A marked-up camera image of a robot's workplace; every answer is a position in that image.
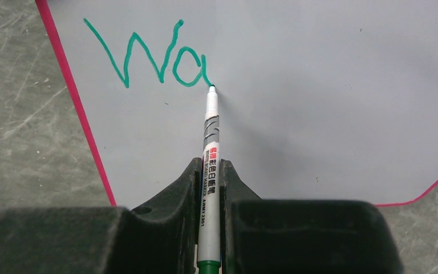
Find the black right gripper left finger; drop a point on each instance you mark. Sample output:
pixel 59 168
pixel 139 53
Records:
pixel 158 236

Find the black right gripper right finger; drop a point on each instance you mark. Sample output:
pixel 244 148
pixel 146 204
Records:
pixel 301 236

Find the green white marker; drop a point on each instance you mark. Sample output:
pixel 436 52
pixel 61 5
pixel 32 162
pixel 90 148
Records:
pixel 208 249

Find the pink-framed whiteboard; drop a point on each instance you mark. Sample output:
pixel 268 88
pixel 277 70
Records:
pixel 318 99

